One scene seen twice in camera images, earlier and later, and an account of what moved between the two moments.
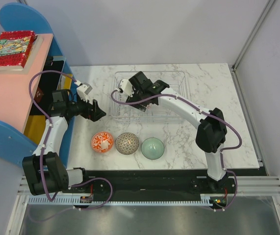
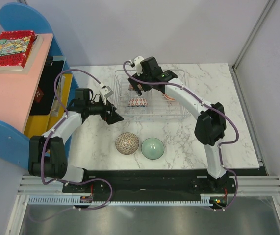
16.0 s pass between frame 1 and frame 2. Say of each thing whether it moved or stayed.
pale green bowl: stayed
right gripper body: moved
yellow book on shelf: stayed
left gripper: moved
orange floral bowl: moved
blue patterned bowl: moved
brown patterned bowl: stayed
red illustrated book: stayed
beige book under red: stayed
